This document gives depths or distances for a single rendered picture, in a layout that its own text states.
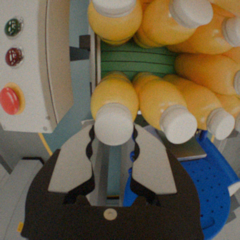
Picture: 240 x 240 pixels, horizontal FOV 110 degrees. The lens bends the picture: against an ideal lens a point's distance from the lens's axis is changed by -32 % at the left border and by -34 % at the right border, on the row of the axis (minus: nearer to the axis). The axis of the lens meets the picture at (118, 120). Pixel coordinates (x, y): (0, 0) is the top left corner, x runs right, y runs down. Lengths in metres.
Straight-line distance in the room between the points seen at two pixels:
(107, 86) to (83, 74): 1.11
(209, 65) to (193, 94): 0.06
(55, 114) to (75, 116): 1.27
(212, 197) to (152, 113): 0.26
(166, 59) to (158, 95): 0.19
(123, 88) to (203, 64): 0.15
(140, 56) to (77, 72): 1.01
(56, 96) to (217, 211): 0.38
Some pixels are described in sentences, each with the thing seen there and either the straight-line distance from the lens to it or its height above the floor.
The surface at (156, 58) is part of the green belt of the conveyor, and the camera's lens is 0.33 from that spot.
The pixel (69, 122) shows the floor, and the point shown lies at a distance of 1.50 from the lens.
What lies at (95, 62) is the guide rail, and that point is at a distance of 0.24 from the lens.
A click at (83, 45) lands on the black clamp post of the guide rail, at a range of 0.25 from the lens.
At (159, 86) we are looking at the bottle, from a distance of 0.18.
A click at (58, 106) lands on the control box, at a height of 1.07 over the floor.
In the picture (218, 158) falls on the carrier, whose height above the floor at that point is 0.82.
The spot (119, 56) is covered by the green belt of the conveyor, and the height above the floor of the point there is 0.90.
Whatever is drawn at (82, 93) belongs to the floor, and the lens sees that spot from 1.31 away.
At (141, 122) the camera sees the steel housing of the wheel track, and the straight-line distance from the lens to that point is 0.32.
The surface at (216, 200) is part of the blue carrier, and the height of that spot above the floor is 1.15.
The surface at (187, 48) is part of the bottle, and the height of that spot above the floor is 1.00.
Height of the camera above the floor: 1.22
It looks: 61 degrees down
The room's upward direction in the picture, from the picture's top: 179 degrees clockwise
